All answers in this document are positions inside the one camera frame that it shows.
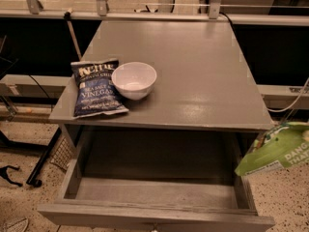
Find metal railing frame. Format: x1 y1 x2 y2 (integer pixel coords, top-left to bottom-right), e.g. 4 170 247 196
0 0 309 26

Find black metal stand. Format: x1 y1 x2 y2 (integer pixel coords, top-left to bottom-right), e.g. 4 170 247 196
0 126 62 189

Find green rice chip bag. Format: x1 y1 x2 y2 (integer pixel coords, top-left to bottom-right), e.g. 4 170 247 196
235 122 309 176

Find black strap on floor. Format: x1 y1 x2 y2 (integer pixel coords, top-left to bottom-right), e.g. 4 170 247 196
0 164 23 189

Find white bowl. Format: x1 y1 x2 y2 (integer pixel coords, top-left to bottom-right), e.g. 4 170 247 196
111 62 157 101

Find white cable at right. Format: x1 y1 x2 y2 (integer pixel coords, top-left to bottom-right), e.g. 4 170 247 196
266 77 309 113

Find open grey top drawer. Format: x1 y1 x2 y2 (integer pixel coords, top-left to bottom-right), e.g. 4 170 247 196
38 131 274 232

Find blue kettle chips bag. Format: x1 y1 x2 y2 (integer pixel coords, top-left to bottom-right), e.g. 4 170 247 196
70 59 128 118

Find grey wooden cabinet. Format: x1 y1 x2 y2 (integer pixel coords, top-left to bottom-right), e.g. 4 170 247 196
48 19 276 166

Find wire mesh basket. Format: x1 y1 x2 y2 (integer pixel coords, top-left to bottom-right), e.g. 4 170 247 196
50 136 73 172

